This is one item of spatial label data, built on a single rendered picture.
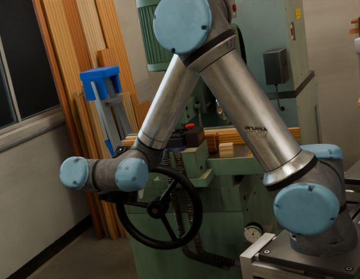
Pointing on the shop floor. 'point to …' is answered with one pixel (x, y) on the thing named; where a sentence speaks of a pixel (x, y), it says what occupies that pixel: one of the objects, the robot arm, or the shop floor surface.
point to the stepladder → (107, 121)
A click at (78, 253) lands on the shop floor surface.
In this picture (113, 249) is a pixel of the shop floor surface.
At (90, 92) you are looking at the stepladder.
